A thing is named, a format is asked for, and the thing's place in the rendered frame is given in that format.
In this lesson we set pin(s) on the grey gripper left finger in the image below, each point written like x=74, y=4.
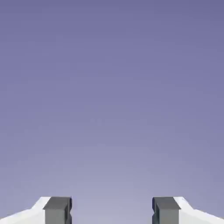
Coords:
x=56, y=211

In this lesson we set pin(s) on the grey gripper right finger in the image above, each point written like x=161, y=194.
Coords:
x=167, y=211

